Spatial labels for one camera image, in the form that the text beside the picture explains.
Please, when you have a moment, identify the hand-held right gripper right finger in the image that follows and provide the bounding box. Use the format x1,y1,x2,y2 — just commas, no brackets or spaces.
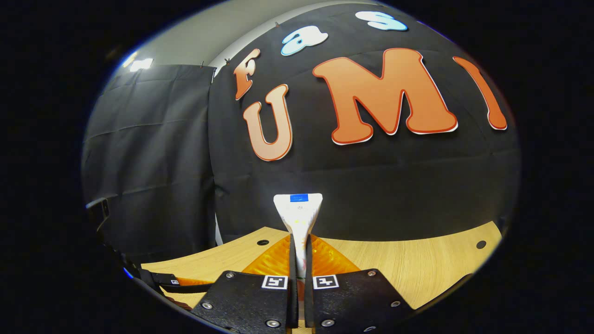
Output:
304,233,416,334

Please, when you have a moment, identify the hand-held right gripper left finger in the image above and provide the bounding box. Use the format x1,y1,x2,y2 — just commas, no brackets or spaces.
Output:
190,233,298,334

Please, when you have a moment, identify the white toothpaste tube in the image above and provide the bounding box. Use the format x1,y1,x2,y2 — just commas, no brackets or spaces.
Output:
273,193,323,321

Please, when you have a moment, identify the wooden desktop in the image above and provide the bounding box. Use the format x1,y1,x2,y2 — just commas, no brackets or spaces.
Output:
139,221,503,334

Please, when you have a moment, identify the black backdrop cloth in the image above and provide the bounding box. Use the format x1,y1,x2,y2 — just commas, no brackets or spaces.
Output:
81,2,520,263

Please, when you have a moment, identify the ceiling light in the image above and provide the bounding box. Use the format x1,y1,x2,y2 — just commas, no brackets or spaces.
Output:
123,57,155,72

